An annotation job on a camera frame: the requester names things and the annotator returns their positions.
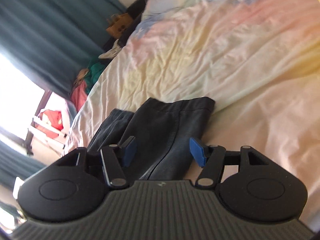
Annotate black pants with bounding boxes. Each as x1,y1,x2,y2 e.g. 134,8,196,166
87,97,215,183

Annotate pile of colourful clothes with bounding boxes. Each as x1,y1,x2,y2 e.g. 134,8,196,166
66,38,123,113

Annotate red garment on hanger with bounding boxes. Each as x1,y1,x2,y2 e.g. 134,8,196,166
37,109,64,131

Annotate teal curtain left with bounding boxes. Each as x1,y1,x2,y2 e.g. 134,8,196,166
0,141,45,190

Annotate teal curtain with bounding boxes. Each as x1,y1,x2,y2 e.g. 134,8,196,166
1,0,126,98
0,141,45,190

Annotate pastel bed duvet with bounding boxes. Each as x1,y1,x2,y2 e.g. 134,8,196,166
66,0,319,231

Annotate brown paper bag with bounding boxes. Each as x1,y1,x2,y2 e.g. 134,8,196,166
106,13,133,39

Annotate teal curtain right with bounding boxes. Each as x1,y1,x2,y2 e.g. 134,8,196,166
1,0,126,98

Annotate window frame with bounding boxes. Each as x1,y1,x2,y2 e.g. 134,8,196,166
1,90,52,156

